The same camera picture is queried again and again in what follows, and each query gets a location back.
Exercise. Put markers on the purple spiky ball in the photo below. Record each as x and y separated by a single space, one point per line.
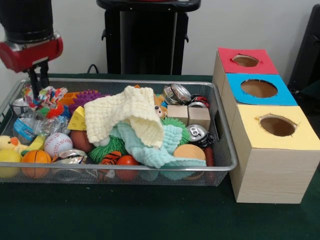
86 100

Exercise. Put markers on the orange toy basketball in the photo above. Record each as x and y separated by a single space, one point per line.
36 156

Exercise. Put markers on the yellow cheese wedge toy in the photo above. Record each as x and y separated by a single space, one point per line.
76 120

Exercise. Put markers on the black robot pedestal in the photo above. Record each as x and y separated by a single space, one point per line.
145 45

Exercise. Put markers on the wooden box with three holes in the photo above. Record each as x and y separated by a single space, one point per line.
275 175

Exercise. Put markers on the orange sponge disc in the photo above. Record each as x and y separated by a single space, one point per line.
188 151

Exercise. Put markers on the black upright panel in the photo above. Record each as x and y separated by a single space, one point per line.
307 50

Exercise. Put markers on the black can silver top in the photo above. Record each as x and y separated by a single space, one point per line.
197 133

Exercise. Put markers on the cream waffle cloth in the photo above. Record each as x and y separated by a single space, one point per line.
120 112

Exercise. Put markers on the dark green side tablecloth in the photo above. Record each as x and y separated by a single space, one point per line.
311 88

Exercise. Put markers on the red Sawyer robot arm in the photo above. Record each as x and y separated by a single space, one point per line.
27 20

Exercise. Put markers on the colourful fabric knot toy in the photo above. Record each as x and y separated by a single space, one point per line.
50 96

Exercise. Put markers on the light blue waffle cloth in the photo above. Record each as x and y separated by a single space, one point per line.
150 152

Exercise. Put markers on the silver mesh bin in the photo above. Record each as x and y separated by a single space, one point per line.
175 81

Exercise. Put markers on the white toy baseball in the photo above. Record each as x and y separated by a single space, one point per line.
58 145

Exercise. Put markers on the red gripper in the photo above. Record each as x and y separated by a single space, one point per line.
30 55

